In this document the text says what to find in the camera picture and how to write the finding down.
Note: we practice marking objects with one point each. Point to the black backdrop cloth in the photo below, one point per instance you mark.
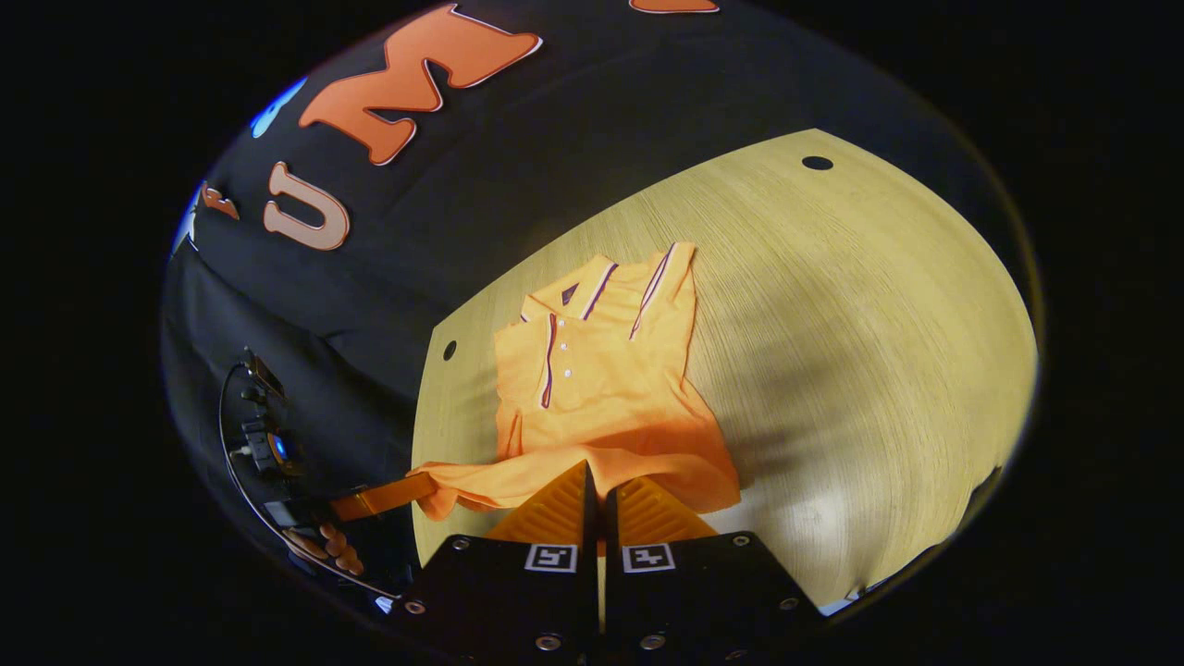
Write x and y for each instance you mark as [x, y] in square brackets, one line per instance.
[518, 166]

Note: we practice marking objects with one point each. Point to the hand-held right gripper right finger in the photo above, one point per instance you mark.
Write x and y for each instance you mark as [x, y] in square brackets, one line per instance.
[694, 592]

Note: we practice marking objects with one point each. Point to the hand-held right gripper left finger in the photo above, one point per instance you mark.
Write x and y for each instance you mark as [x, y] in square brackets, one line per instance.
[518, 592]

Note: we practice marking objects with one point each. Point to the orange T-shirt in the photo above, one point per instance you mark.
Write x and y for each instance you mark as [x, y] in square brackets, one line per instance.
[601, 370]

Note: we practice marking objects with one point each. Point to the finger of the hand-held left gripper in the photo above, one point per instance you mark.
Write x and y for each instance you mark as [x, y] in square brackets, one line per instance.
[379, 498]

